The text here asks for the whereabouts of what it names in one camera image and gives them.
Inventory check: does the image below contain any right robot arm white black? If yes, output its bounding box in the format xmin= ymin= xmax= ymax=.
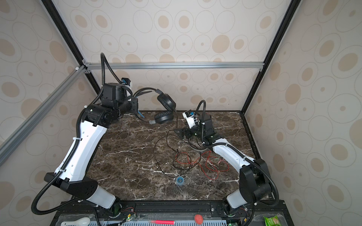
xmin=176 ymin=100 xmax=280 ymax=215

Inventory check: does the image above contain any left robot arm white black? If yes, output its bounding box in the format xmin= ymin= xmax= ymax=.
xmin=31 ymin=53 xmax=138 ymax=217

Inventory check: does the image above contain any blue tape roll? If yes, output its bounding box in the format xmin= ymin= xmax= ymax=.
xmin=175 ymin=176 xmax=184 ymax=186

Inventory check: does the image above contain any red ball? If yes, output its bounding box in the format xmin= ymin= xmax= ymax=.
xmin=194 ymin=214 xmax=204 ymax=225

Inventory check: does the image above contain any pink red pen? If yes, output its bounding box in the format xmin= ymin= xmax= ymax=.
xmin=149 ymin=220 xmax=175 ymax=225

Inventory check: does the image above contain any green snack packet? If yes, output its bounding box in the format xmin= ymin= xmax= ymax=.
xmin=264 ymin=216 xmax=282 ymax=226

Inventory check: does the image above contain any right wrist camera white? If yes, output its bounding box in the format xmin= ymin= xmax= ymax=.
xmin=183 ymin=110 xmax=199 ymax=129

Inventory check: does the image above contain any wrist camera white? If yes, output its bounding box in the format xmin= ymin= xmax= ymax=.
xmin=183 ymin=110 xmax=199 ymax=129
xmin=121 ymin=78 xmax=132 ymax=87

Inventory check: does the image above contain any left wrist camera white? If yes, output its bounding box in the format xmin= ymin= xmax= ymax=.
xmin=121 ymin=78 xmax=132 ymax=87

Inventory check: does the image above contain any red headphone cable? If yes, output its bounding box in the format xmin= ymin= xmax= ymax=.
xmin=172 ymin=149 xmax=230 ymax=180

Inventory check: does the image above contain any horizontal aluminium rail back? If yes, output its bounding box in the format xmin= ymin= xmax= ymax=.
xmin=82 ymin=61 xmax=265 ymax=71

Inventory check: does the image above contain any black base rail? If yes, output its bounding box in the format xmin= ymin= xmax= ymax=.
xmin=51 ymin=201 xmax=294 ymax=226

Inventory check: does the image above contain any diagonal aluminium rail left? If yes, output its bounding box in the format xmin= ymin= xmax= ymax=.
xmin=1 ymin=66 xmax=86 ymax=165

